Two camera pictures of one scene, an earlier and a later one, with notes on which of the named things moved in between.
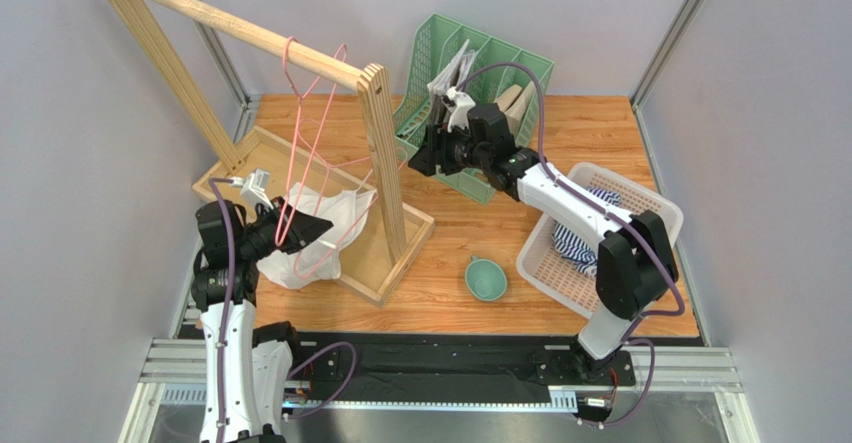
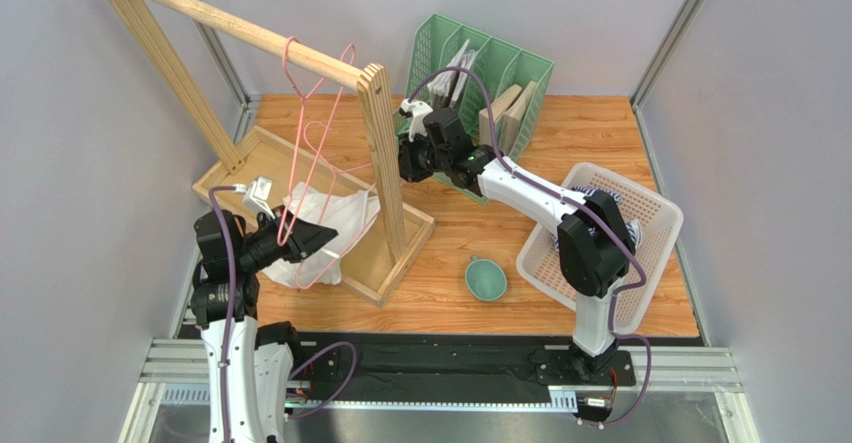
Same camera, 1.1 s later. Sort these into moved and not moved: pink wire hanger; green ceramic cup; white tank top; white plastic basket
Moved: pink wire hanger
Not moved: white plastic basket; green ceramic cup; white tank top
